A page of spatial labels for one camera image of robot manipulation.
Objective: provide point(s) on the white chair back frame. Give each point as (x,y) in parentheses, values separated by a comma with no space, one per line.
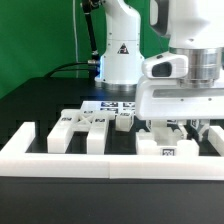
(94,123)

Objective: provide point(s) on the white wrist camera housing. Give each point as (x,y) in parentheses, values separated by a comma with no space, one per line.
(165,65)

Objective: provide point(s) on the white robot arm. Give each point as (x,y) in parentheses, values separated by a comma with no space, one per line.
(184,83)

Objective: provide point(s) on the white U-shaped fence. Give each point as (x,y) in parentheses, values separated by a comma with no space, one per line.
(16,161)

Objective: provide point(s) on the white tagged block part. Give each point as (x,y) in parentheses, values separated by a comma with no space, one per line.
(124,121)

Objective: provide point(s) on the white chair seat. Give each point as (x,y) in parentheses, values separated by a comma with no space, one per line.
(165,142)

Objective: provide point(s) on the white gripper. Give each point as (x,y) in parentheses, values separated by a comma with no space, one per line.
(164,99)

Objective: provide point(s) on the white sheet with tags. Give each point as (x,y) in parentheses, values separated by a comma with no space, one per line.
(114,107)

